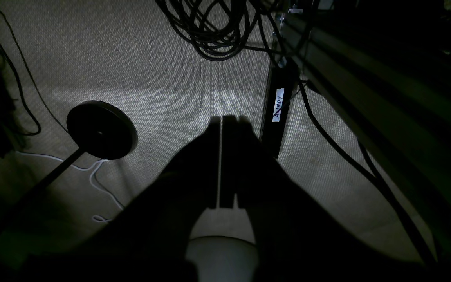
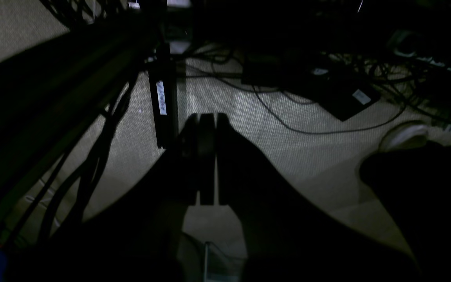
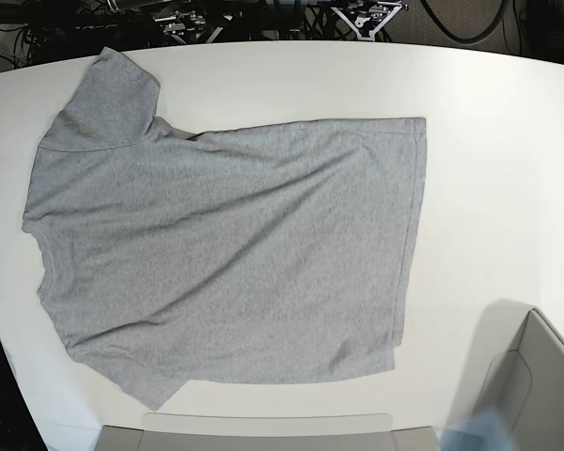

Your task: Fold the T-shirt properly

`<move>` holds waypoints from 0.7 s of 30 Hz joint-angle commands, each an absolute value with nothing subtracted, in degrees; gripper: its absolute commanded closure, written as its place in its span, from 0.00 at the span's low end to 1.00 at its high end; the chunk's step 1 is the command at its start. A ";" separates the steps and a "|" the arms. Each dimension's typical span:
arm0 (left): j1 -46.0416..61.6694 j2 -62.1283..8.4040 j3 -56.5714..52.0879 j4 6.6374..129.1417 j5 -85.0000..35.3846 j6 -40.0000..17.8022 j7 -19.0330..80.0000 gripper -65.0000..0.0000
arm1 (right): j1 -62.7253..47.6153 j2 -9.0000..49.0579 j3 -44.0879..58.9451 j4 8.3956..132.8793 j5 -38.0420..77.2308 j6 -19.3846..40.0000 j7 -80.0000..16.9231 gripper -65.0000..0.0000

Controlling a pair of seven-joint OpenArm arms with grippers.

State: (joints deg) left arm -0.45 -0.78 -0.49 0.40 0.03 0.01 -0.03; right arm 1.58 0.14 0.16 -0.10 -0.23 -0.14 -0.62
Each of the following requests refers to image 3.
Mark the grey T-shirt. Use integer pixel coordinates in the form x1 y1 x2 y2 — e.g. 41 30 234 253
22 48 427 410

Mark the grey tray bottom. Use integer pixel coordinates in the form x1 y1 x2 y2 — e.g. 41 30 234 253
95 412 440 450

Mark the grey box right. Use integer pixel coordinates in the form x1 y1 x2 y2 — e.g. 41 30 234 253
476 309 564 450

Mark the blue blurred object corner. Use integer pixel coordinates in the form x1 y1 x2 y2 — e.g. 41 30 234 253
438 409 519 451

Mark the metal frame bracket background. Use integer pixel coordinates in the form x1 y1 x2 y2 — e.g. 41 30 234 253
331 1 408 42

